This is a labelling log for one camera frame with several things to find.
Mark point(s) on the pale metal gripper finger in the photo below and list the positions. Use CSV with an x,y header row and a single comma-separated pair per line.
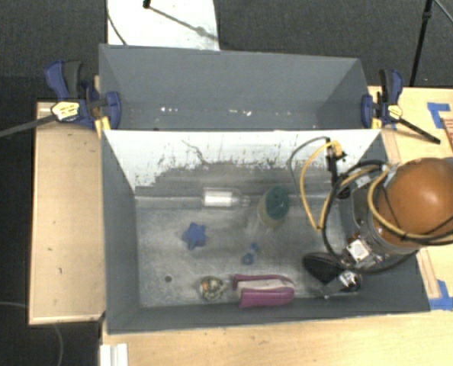
x,y
357,249
343,283

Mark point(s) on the green and yellow round sponge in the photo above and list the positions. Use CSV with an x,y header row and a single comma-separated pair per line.
x,y
275,204

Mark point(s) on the clear plastic bottle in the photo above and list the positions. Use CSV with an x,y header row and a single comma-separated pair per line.
x,y
220,198

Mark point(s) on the blue star toy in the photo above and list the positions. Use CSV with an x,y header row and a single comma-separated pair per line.
x,y
194,236

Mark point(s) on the grey metal bin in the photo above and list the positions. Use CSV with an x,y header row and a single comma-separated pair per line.
x,y
219,90

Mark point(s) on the pale wood board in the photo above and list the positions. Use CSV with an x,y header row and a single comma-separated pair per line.
x,y
66,212

